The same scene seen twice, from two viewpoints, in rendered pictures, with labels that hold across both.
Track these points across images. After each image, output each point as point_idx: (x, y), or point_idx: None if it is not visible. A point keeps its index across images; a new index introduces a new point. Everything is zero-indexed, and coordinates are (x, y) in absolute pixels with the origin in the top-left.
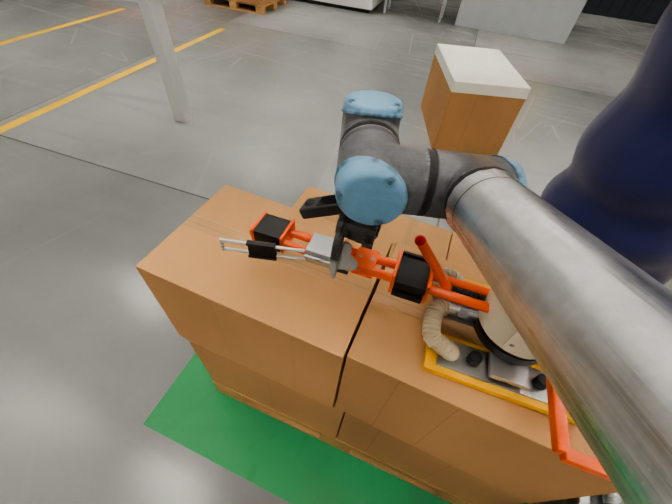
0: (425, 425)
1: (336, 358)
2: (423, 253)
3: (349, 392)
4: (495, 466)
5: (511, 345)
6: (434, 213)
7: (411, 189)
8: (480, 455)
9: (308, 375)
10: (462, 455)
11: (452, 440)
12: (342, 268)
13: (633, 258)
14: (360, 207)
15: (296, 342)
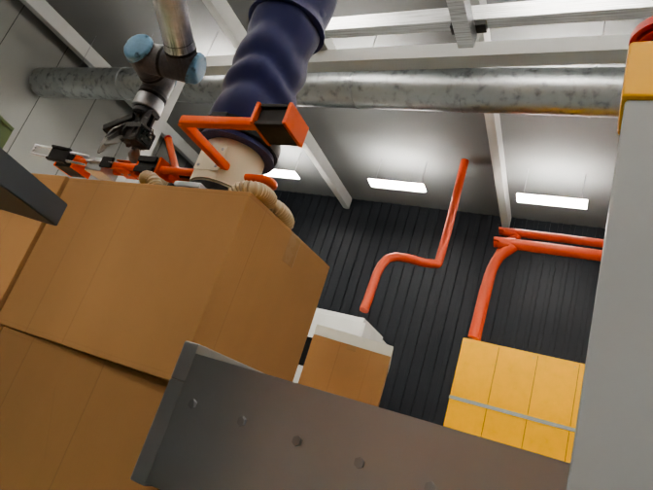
0: (97, 253)
1: (59, 180)
2: (166, 143)
3: (39, 251)
4: (149, 286)
5: (197, 163)
6: (162, 57)
7: (155, 46)
8: (138, 271)
9: (9, 242)
10: (119, 297)
11: (117, 262)
12: (108, 143)
13: (238, 67)
14: (131, 47)
15: None
